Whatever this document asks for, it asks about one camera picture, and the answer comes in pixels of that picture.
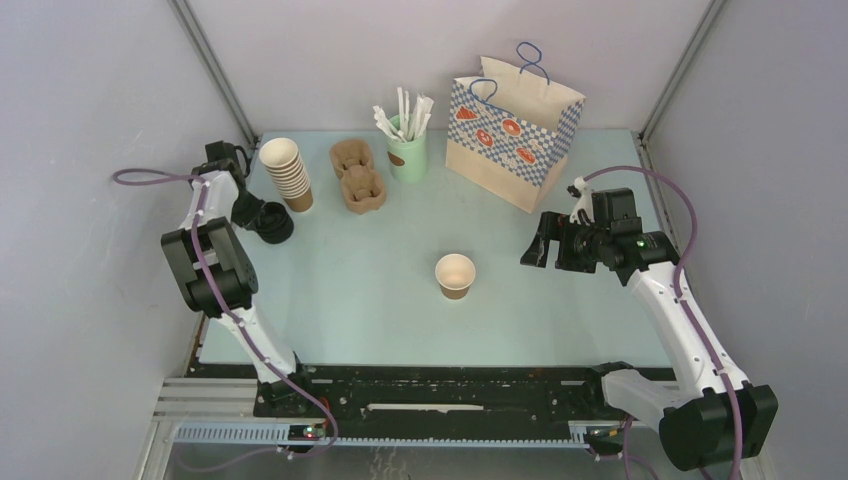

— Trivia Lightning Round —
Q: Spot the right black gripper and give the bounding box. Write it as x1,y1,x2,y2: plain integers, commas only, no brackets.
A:
520,211,609,274

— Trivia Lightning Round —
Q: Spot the brown paper coffee cup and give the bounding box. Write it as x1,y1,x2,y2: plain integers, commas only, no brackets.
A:
435,253,476,300

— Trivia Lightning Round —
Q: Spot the brown pulp cup carrier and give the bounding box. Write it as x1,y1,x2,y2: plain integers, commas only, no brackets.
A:
340,165,387,215

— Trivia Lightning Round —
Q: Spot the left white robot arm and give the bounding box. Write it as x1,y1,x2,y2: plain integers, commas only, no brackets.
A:
161,140,316,417

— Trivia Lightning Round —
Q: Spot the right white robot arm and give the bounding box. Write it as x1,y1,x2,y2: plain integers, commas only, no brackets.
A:
520,188,778,471

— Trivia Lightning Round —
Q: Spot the stack of paper cups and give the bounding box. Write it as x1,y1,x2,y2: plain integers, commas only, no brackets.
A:
259,138,314,213

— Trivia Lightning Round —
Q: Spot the stack of black lids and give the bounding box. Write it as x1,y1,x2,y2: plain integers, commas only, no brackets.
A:
250,202,294,245

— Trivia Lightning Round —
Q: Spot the blue checkered paper bag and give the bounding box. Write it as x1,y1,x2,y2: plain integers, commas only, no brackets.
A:
445,41,586,213

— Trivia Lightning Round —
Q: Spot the green straw holder cup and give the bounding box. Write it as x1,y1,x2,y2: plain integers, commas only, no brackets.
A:
387,131,428,184

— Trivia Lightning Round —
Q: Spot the white wrapped straws bundle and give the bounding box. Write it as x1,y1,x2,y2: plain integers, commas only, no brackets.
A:
372,87,434,143

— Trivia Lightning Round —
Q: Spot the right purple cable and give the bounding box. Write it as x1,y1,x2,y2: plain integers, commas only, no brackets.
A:
582,164,747,480

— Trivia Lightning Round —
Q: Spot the aluminium frame rail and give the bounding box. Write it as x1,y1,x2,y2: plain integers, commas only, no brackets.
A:
134,378,619,479

